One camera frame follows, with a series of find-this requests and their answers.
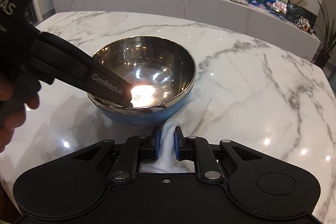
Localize white marble media cabinet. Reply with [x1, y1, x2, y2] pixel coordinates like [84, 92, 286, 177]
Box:
[52, 0, 321, 56]

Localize small photo print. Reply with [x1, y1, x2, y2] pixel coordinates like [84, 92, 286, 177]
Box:
[270, 1, 287, 16]

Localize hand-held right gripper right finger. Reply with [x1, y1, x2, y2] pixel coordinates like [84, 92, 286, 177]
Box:
[175, 126, 263, 182]

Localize dark glass jar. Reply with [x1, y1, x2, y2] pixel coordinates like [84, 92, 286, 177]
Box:
[286, 2, 298, 22]

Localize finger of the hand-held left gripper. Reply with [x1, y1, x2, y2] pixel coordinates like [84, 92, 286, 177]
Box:
[35, 32, 109, 75]

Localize steel bowl with blue outside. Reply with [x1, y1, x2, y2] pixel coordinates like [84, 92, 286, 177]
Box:
[87, 35, 197, 125]

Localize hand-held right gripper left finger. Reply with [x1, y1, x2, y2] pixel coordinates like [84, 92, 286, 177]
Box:
[71, 126, 161, 182]

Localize person's left hand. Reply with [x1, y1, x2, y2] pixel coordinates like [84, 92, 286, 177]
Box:
[0, 76, 40, 153]

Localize potted green plant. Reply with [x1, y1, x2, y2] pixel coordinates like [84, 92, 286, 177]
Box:
[314, 0, 336, 68]

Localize black and white cow toys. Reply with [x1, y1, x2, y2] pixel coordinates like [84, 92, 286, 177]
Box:
[295, 17, 315, 35]

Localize white cloth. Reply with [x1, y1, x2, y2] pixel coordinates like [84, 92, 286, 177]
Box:
[140, 93, 213, 174]

